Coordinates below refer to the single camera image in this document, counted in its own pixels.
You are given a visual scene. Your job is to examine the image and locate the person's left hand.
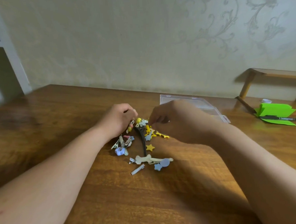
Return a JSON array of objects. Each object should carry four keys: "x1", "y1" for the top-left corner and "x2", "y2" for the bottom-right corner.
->
[{"x1": 94, "y1": 102, "x2": 140, "y2": 144}]

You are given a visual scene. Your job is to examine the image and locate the person's right hand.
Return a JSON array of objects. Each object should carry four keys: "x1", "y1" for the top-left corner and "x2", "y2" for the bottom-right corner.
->
[{"x1": 147, "y1": 98, "x2": 226, "y2": 151}]

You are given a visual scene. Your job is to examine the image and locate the silver clip with yellow bead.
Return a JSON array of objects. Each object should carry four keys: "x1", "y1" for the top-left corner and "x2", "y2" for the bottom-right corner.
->
[{"x1": 125, "y1": 120, "x2": 136, "y2": 134}]

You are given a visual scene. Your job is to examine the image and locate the person's left forearm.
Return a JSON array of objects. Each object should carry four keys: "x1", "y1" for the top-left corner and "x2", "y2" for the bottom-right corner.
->
[{"x1": 0, "y1": 125, "x2": 115, "y2": 224}]

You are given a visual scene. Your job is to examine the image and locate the person's right forearm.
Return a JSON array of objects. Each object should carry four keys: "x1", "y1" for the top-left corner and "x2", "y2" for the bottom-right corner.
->
[{"x1": 205, "y1": 119, "x2": 296, "y2": 224}]

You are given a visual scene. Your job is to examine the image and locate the pile of colourful hair clips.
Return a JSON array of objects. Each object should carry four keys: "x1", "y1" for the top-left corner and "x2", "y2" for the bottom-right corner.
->
[{"x1": 110, "y1": 116, "x2": 175, "y2": 177}]

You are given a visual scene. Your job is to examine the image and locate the clear plastic organizer box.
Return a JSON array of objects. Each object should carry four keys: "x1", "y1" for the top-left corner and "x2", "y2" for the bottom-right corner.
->
[{"x1": 159, "y1": 91, "x2": 231, "y2": 127}]

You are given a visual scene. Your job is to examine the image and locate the green folded paper holder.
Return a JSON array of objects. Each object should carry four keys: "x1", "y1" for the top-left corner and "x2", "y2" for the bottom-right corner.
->
[{"x1": 254, "y1": 101, "x2": 296, "y2": 129}]

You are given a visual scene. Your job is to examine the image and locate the black pen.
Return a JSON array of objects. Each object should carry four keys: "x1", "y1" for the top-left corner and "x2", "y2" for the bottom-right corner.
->
[{"x1": 260, "y1": 114, "x2": 296, "y2": 123}]

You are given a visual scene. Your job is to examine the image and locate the wooden stool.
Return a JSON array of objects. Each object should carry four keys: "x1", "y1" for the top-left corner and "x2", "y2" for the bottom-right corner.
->
[{"x1": 235, "y1": 66, "x2": 296, "y2": 106}]

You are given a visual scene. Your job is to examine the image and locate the white shelf frame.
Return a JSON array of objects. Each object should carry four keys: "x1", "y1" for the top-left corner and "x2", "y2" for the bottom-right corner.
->
[{"x1": 0, "y1": 0, "x2": 33, "y2": 97}]

